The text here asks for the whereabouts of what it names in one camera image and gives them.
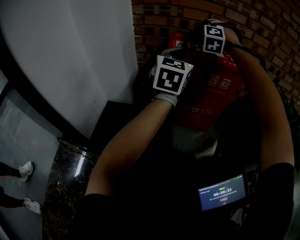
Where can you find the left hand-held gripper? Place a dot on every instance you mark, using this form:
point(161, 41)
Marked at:
point(168, 77)

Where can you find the person's white sneaker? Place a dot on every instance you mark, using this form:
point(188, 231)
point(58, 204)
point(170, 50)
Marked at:
point(207, 151)

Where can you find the person's right forearm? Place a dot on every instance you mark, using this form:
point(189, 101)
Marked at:
point(264, 105)

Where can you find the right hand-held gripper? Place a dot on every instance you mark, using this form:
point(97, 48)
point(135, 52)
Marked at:
point(213, 39)

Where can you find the black timer display phone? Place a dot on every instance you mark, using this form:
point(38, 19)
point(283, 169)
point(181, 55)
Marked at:
point(221, 193)

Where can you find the person's left forearm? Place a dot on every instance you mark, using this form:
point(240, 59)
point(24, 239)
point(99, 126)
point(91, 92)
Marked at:
point(131, 145)

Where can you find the person's black shirt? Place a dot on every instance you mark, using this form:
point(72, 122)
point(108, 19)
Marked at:
point(140, 218)

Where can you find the red fire extinguisher box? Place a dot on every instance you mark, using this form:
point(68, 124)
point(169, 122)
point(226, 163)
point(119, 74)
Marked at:
point(211, 112)

